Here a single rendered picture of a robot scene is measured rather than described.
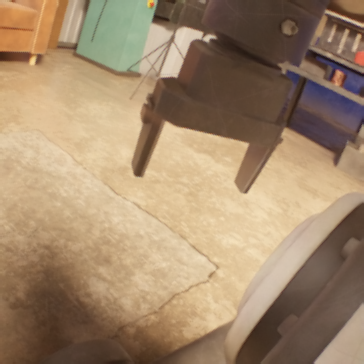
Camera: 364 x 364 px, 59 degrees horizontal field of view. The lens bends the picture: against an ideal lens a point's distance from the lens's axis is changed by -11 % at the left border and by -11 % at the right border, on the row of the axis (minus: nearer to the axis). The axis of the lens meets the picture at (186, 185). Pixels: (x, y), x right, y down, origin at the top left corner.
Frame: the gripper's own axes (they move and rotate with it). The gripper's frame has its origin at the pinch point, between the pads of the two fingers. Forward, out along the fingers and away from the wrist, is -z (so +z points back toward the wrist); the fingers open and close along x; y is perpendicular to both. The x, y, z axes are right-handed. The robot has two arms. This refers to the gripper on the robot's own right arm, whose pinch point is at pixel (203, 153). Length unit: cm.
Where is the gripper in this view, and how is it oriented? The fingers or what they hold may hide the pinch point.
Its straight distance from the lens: 32.7
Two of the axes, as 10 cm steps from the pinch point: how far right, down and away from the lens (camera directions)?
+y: 2.5, 5.8, -7.7
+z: 3.4, -8.0, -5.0
